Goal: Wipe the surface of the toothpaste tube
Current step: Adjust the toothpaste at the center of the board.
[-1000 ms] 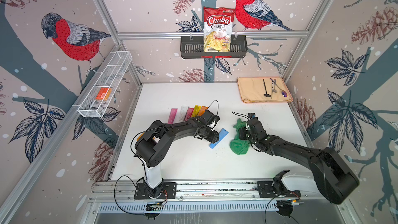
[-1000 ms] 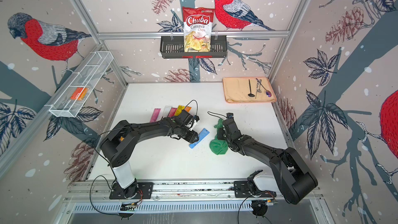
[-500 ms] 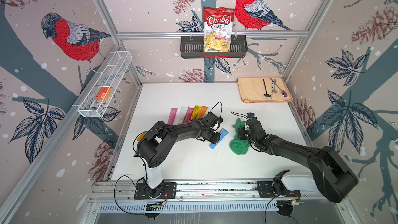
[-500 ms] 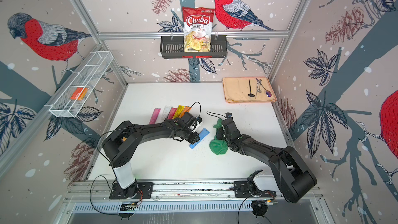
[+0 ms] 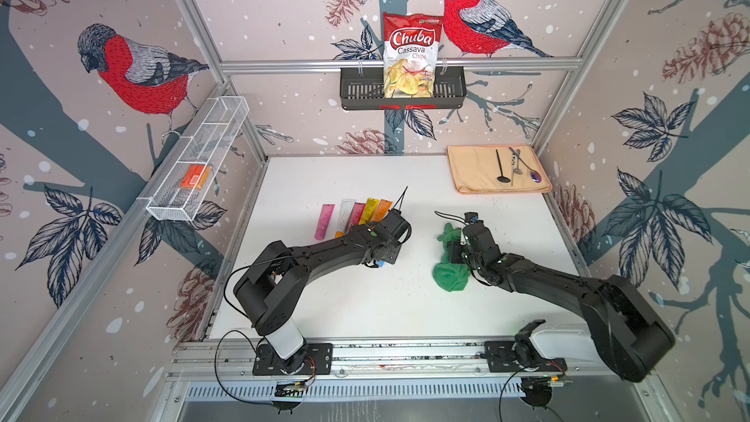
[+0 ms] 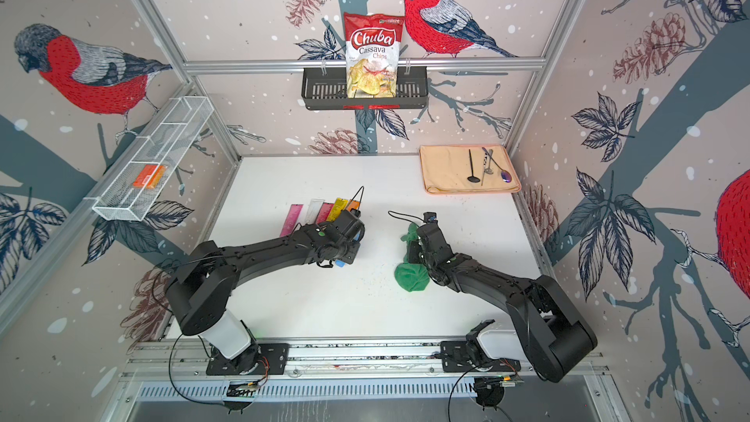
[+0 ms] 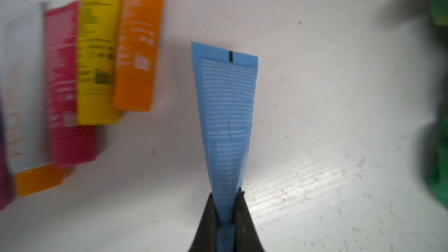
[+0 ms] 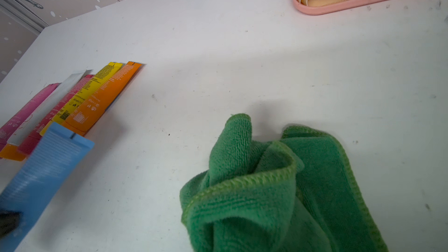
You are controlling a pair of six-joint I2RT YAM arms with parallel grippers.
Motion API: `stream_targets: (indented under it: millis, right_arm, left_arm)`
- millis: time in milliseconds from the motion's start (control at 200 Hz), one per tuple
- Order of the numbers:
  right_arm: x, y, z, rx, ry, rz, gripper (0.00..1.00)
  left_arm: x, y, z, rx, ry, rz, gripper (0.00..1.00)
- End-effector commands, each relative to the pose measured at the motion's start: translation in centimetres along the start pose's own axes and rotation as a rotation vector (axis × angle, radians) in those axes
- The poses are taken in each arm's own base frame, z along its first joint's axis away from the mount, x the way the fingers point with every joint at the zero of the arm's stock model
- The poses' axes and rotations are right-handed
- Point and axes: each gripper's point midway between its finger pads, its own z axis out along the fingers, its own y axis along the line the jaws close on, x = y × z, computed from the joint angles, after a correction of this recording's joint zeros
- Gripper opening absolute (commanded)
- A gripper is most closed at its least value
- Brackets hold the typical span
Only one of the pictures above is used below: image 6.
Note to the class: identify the Chuba cassava chips bag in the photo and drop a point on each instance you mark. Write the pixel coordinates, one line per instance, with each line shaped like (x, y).
(372, 51)

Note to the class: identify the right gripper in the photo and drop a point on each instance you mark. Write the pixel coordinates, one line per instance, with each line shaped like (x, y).
(412, 248)

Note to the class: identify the yellow toothpaste tube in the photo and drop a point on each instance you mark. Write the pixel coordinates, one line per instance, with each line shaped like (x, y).
(339, 205)

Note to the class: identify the magenta toothpaste tube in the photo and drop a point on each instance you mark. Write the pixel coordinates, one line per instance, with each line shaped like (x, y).
(291, 219)

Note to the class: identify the green cleaning cloth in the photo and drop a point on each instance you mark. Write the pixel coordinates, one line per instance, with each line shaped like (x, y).
(412, 275)

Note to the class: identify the pink tray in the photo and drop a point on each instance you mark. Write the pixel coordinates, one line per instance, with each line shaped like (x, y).
(469, 169)

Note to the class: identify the white toothpaste tube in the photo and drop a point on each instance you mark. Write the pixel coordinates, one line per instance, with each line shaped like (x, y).
(313, 211)

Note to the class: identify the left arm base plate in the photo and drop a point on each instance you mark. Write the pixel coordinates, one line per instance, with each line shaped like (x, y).
(258, 359)

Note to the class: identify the white wire wall shelf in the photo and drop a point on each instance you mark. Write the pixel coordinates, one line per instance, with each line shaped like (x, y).
(177, 127)

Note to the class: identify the orange packet in shelf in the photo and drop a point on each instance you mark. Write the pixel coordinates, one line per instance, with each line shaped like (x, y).
(150, 177)

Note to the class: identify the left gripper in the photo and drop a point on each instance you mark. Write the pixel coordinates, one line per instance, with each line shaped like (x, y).
(352, 258)

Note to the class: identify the iridescent purple spoon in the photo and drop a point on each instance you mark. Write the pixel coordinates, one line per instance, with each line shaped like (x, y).
(505, 175)

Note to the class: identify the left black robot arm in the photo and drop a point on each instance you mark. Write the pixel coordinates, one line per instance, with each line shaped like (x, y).
(199, 291)

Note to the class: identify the patterned handle utensil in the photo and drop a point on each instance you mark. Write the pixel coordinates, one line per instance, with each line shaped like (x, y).
(486, 168)

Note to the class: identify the red pink toothpaste tube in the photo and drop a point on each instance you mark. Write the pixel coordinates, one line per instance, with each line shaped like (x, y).
(324, 212)

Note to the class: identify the black spoon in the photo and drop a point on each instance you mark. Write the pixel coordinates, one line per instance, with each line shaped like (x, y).
(472, 178)

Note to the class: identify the black wire wall basket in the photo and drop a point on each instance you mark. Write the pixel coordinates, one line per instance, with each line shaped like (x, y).
(339, 90)

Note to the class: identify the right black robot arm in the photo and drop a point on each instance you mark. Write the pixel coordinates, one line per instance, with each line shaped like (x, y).
(552, 333)

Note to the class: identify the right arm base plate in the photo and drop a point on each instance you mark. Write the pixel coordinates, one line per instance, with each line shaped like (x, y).
(459, 356)

